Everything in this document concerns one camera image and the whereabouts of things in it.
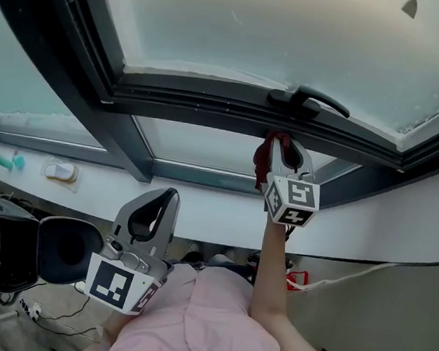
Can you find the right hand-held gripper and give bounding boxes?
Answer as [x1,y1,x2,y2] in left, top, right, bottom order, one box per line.
[260,135,327,230]

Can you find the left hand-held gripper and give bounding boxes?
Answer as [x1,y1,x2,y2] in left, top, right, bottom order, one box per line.
[82,179,183,320]

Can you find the dark red cloth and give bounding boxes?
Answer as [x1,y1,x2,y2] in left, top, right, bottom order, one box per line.
[249,129,294,197]

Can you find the person's left forearm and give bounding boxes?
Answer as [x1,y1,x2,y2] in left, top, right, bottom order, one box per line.
[102,308,140,342]

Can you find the person's left white shoe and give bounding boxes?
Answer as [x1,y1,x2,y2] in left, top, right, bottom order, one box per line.
[185,240,204,264]

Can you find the low clear window pane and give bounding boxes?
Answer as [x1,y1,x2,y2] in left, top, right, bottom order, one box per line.
[130,115,365,189]

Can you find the person's blue jeans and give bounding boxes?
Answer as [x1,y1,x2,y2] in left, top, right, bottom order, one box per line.
[162,256,258,284]

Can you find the person's pink shirt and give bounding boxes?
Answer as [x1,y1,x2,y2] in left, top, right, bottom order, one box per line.
[109,256,383,351]

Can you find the red-printed clear plastic bag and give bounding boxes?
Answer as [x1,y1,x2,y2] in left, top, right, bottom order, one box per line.
[284,268,311,294]

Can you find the white-edged frosted window pane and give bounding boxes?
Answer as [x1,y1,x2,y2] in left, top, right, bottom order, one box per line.
[81,0,439,153]

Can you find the black fabric bag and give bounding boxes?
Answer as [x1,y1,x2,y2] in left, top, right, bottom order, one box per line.
[0,191,43,220]

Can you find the white power strip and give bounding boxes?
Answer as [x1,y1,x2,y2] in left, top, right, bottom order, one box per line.
[16,297,44,323]

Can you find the teal bottle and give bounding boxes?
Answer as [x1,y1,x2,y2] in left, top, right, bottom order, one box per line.
[0,151,16,172]

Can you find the pale partition panel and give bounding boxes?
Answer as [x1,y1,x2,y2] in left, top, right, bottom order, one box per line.
[278,243,439,351]

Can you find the wide frosted window pane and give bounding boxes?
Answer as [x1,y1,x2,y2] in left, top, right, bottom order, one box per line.
[0,0,121,149]

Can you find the black window handle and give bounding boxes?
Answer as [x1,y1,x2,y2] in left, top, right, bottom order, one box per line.
[264,81,353,125]

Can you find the black floor cable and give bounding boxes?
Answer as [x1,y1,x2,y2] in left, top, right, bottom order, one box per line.
[33,289,102,341]

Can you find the white cable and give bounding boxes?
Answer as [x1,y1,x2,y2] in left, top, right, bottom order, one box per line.
[285,250,403,303]

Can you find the grey harness strap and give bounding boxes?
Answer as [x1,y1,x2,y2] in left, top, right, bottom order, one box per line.
[93,325,118,351]

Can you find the frosted window with dark frame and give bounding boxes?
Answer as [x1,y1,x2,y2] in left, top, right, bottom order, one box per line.
[0,0,439,225]

